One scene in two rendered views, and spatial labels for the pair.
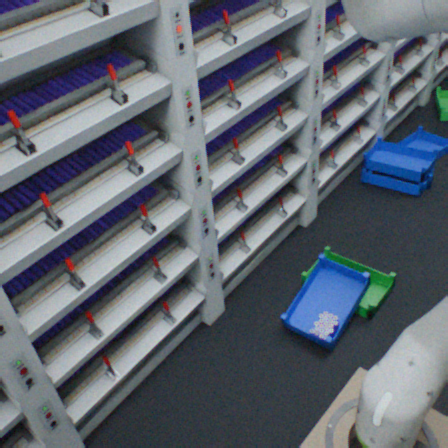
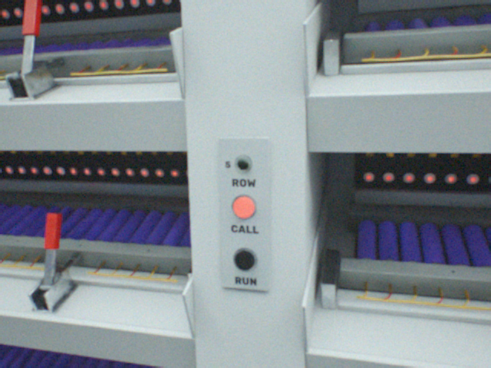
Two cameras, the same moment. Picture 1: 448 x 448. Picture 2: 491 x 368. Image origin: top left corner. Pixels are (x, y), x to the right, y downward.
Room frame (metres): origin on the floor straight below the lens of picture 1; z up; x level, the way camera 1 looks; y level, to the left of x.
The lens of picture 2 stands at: (1.13, -0.26, 1.16)
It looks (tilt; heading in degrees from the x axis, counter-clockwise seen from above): 10 degrees down; 63
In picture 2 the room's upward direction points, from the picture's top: 1 degrees counter-clockwise
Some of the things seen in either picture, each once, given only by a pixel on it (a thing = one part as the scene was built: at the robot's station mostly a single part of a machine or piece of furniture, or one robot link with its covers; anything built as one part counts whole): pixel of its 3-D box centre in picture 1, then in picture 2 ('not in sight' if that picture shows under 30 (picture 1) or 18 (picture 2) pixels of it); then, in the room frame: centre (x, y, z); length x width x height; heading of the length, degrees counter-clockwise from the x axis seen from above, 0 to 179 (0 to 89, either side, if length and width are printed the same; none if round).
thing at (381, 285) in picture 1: (347, 281); not in sight; (1.36, -0.49, 0.04); 0.30 x 0.20 x 0.08; 47
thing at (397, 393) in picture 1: (392, 405); not in sight; (0.56, -0.33, 0.49); 0.16 x 0.13 x 0.19; 133
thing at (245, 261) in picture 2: not in sight; (245, 259); (1.28, 0.04, 1.04); 0.02 x 0.01 x 0.02; 137
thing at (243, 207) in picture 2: not in sight; (244, 206); (1.28, 0.04, 1.09); 0.02 x 0.01 x 0.02; 137
